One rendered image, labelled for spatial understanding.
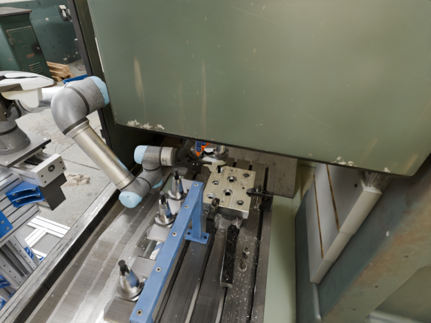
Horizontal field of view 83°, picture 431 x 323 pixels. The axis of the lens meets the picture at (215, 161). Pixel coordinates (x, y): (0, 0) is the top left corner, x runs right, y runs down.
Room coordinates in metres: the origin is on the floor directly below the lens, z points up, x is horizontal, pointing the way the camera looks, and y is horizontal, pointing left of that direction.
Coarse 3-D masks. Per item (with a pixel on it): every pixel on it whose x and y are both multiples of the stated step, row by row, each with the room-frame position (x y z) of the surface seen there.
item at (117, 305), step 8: (112, 304) 0.23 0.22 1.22; (120, 304) 0.23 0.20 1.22; (128, 304) 0.23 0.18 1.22; (104, 312) 0.21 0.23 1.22; (112, 312) 0.21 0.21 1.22; (120, 312) 0.22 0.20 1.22; (128, 312) 0.22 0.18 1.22; (112, 320) 0.20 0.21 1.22; (120, 320) 0.20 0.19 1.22; (128, 320) 0.20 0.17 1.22
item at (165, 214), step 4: (160, 204) 0.48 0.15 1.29; (164, 204) 0.48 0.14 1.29; (168, 204) 0.49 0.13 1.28; (160, 208) 0.48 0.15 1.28; (164, 208) 0.48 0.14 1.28; (168, 208) 0.48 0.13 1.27; (160, 212) 0.47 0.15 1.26; (164, 212) 0.47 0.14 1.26; (168, 212) 0.48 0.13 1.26; (160, 216) 0.47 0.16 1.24; (164, 216) 0.47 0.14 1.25; (168, 216) 0.48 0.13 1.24; (172, 216) 0.49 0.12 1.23; (160, 220) 0.47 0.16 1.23; (164, 220) 0.47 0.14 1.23; (168, 220) 0.47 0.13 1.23
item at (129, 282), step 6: (132, 270) 0.28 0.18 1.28; (120, 276) 0.26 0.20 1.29; (126, 276) 0.26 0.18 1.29; (132, 276) 0.27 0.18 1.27; (120, 282) 0.26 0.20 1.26; (126, 282) 0.26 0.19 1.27; (132, 282) 0.26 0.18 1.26; (138, 282) 0.28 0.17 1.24; (126, 288) 0.26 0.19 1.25; (132, 288) 0.26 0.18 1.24
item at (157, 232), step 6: (150, 228) 0.45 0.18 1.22; (156, 228) 0.45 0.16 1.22; (162, 228) 0.45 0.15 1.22; (168, 228) 0.45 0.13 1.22; (150, 234) 0.43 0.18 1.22; (156, 234) 0.43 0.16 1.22; (162, 234) 0.43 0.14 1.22; (168, 234) 0.43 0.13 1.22; (156, 240) 0.41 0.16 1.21; (162, 240) 0.41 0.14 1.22
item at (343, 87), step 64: (128, 0) 0.49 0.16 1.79; (192, 0) 0.46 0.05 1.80; (256, 0) 0.44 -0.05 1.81; (320, 0) 0.43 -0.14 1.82; (384, 0) 0.41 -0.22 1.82; (128, 64) 0.49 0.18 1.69; (192, 64) 0.46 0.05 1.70; (256, 64) 0.44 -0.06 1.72; (320, 64) 0.42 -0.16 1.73; (384, 64) 0.40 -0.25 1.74; (192, 128) 0.46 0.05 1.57; (256, 128) 0.44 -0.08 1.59; (320, 128) 0.41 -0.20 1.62; (384, 128) 0.39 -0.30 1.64
